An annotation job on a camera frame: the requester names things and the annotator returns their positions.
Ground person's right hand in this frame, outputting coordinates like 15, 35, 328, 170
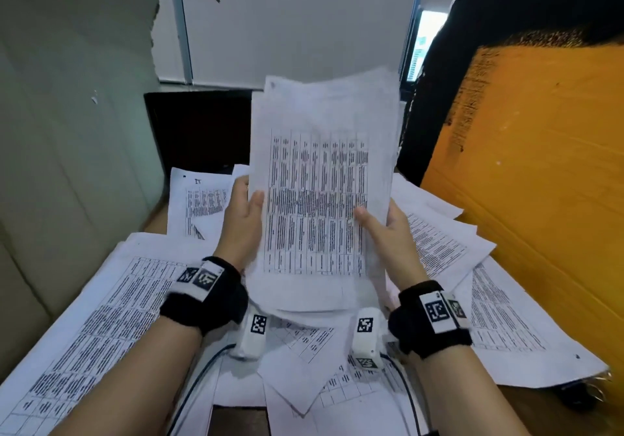
353, 199, 430, 291

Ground person's left hand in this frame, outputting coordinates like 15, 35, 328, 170
213, 175, 266, 272

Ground aligned stack of printed sheets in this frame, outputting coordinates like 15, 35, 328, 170
0, 232, 215, 436
245, 66, 406, 314

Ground pile of printed papers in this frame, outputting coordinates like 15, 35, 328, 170
167, 163, 610, 436

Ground black binder clips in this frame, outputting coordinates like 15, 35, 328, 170
555, 372, 613, 410

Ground person's right forearm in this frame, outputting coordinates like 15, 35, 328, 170
414, 345, 530, 436

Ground person's left forearm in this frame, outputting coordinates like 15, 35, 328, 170
51, 316, 203, 436

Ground black laptop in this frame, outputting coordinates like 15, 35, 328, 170
144, 89, 254, 176

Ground orange cardboard panel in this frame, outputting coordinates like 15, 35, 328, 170
420, 43, 624, 436

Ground beige cardboard panel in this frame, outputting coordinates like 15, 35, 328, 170
0, 0, 166, 383

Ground dark framed window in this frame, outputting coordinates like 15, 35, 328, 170
399, 9, 449, 83

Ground black left wrist strap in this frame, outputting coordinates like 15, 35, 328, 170
159, 256, 250, 337

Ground black wrist strap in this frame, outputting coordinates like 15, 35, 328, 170
388, 280, 473, 359
159, 256, 250, 337

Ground black right wrist strap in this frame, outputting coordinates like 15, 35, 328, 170
388, 280, 473, 359

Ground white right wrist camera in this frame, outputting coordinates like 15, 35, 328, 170
350, 307, 389, 371

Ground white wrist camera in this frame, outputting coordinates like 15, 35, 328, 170
229, 306, 269, 361
350, 307, 389, 371

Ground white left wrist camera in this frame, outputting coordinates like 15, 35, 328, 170
229, 306, 269, 361

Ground black right camera cable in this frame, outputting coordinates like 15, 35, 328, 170
380, 352, 425, 436

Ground black camera cable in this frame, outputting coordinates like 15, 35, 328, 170
380, 352, 425, 436
165, 342, 237, 436

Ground black left camera cable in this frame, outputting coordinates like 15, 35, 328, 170
165, 342, 237, 436

